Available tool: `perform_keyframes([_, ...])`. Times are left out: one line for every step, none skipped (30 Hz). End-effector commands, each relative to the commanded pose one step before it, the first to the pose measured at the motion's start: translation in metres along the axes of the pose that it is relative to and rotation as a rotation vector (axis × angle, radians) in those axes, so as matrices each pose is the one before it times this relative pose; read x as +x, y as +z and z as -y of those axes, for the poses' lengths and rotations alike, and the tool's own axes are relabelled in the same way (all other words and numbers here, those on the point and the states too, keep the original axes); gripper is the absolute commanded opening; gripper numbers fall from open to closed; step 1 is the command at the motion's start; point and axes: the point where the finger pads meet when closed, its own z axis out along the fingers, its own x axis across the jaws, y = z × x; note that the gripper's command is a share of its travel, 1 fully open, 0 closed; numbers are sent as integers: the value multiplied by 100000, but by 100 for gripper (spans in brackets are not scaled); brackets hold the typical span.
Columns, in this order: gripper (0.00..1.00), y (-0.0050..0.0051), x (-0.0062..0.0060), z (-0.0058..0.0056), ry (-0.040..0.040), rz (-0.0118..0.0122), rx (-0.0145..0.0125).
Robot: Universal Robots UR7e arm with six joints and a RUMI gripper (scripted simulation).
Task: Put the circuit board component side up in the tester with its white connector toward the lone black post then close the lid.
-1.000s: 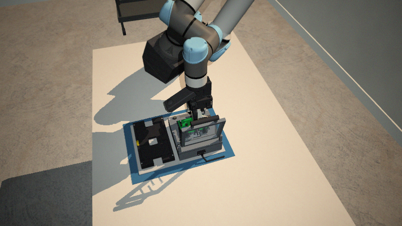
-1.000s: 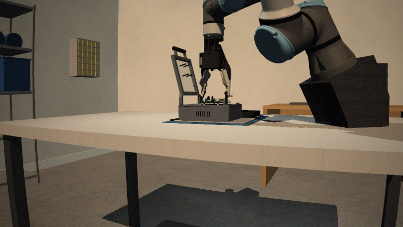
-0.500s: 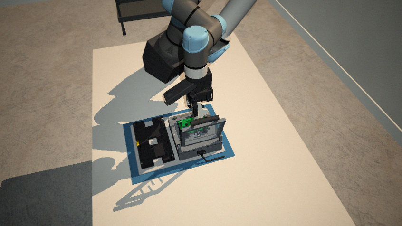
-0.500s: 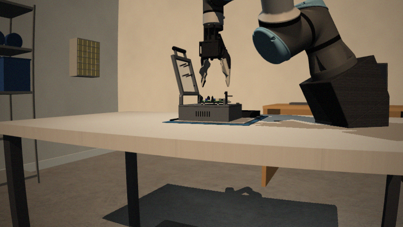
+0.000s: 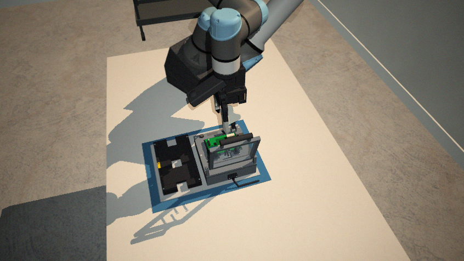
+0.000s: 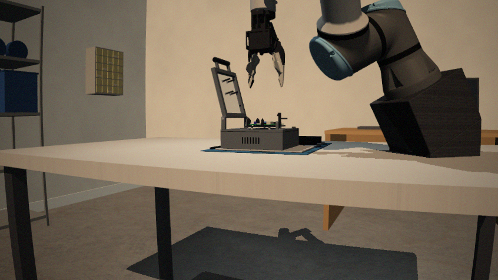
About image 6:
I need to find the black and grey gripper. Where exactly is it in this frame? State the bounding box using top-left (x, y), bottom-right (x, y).
top-left (246, 9), bottom-right (285, 88)

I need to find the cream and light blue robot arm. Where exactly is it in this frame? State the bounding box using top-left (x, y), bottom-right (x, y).
top-left (309, 0), bottom-right (442, 100)

